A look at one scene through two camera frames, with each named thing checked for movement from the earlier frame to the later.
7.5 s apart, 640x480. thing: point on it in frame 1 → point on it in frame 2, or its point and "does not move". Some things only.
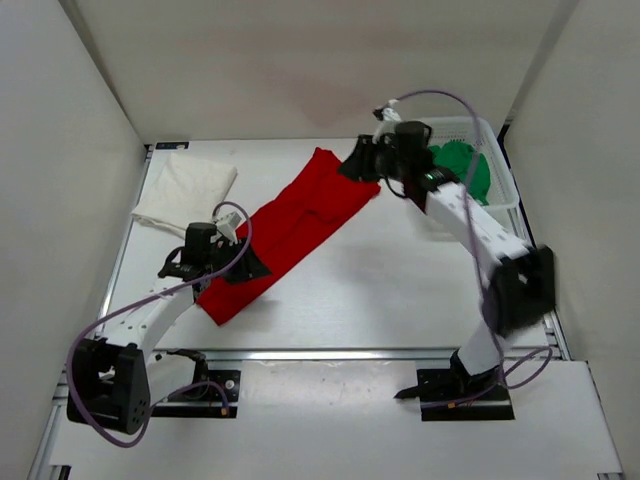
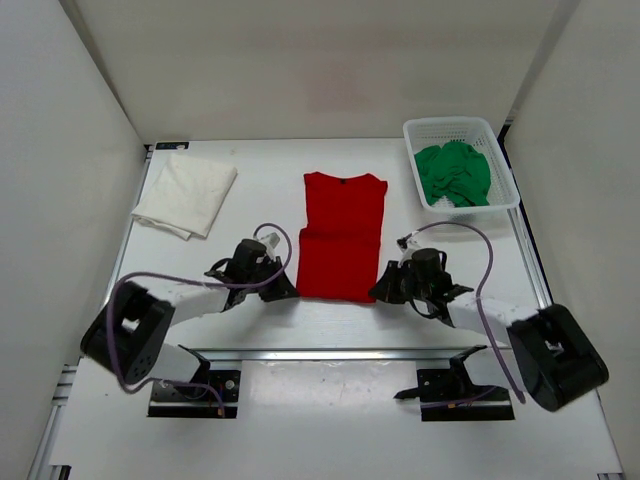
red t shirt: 292,227 → 339,248
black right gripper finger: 362,164 → 391,286
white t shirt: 186,192 does not move
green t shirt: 466,165 does not move
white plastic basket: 479,134 does not move
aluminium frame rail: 344,354 does not move
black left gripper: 249,267 → 283,288
